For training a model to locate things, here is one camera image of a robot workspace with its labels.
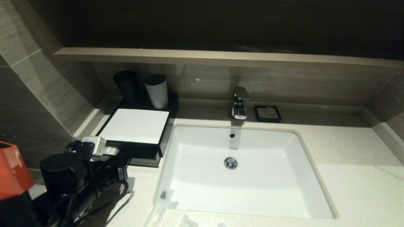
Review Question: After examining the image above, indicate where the glossy black box drawer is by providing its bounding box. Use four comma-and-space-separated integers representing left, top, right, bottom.
103, 142, 162, 168

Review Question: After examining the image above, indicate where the grey plastic cup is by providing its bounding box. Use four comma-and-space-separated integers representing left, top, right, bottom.
144, 74, 169, 109

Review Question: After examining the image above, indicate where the black box with white top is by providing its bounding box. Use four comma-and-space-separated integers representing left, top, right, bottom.
95, 93, 179, 160

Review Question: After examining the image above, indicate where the black cup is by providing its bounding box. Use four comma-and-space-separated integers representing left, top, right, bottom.
114, 70, 141, 103

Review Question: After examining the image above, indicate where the chrome sink drain plug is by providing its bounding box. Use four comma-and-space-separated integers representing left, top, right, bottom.
224, 156, 238, 170

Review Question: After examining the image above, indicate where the white ceramic sink basin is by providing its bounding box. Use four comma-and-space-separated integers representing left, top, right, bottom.
154, 125, 337, 219

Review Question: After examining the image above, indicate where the chrome faucet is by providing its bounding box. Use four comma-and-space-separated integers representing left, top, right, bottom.
229, 87, 251, 119

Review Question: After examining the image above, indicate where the black square soap dish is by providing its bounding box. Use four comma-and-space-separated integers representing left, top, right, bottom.
254, 105, 282, 123

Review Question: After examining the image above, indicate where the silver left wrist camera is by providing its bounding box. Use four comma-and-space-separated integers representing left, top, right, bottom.
81, 136, 107, 157

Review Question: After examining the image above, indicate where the wooden wall ledge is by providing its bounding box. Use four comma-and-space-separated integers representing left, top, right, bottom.
54, 47, 404, 75

